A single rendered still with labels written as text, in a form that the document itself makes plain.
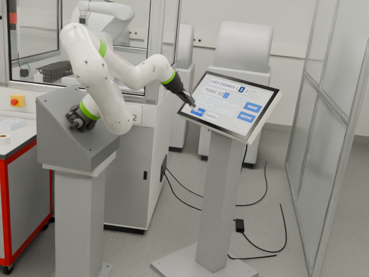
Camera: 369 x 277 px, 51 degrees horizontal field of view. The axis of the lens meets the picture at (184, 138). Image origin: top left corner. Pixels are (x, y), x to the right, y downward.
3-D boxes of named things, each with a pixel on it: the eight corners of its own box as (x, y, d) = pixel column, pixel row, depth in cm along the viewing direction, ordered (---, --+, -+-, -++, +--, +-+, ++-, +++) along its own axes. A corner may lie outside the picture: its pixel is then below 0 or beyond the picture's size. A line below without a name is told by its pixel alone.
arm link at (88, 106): (85, 122, 184) (112, 97, 177) (74, 97, 190) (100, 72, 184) (105, 127, 195) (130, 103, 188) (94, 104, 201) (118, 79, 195)
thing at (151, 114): (155, 128, 245) (156, 105, 240) (-2, 109, 251) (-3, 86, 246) (173, 96, 335) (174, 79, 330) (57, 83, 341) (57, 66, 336)
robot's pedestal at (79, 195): (94, 300, 210) (98, 170, 185) (42, 289, 213) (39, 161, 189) (113, 266, 238) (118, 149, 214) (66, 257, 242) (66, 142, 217)
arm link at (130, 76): (109, 55, 159) (103, 34, 163) (88, 69, 162) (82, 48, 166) (154, 86, 190) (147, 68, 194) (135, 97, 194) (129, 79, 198)
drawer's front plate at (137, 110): (140, 124, 243) (141, 107, 239) (95, 118, 245) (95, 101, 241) (141, 123, 245) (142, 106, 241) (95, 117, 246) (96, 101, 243)
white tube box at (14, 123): (11, 131, 226) (10, 125, 224) (-1, 128, 228) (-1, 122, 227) (26, 126, 237) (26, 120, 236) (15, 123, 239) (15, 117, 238)
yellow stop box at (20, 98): (21, 107, 244) (20, 97, 241) (9, 106, 244) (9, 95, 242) (24, 106, 248) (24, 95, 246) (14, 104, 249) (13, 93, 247)
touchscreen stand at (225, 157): (199, 310, 210) (224, 130, 178) (149, 266, 241) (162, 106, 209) (257, 276, 242) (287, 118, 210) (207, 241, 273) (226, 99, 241)
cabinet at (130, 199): (148, 238, 270) (156, 128, 244) (4, 218, 276) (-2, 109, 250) (167, 181, 360) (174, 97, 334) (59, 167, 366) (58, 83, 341)
